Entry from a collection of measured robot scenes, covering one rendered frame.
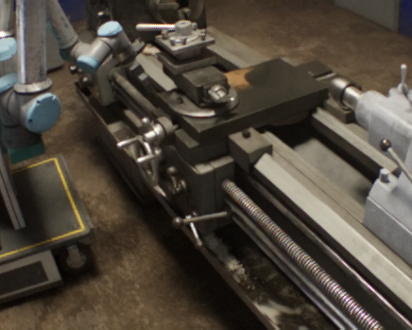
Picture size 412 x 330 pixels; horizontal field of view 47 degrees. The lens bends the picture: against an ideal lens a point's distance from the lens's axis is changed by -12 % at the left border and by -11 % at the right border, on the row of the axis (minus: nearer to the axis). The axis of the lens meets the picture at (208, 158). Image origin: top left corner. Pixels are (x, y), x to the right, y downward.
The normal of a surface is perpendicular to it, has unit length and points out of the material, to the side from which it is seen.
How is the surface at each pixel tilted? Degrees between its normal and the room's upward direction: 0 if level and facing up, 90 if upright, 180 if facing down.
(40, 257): 90
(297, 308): 0
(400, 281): 36
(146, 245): 0
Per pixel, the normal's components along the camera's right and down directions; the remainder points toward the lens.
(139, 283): -0.06, -0.82
